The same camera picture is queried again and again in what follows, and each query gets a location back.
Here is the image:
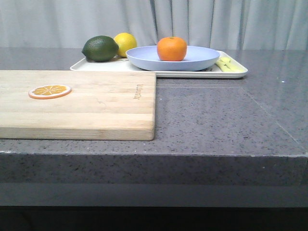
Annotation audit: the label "yellow-green peeled fruit pieces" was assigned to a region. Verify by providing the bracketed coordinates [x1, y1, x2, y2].
[216, 57, 243, 72]

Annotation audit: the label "orange fruit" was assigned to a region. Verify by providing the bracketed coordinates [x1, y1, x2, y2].
[157, 37, 187, 62]

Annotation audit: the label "green lime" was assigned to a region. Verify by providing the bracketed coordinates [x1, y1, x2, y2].
[82, 36, 119, 62]

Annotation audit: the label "light blue plate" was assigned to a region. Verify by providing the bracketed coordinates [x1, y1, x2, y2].
[127, 46, 220, 71]

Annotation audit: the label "orange slice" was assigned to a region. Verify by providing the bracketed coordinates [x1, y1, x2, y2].
[28, 85, 72, 100]

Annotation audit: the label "grey curtain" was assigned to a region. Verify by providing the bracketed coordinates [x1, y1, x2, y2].
[0, 0, 308, 50]

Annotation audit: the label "cream white tray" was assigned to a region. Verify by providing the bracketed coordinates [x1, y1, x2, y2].
[70, 51, 248, 79]

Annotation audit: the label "yellow lemon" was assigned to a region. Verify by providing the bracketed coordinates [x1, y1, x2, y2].
[114, 32, 137, 57]

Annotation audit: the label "wooden cutting board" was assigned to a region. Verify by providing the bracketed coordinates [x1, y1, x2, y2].
[0, 70, 156, 141]

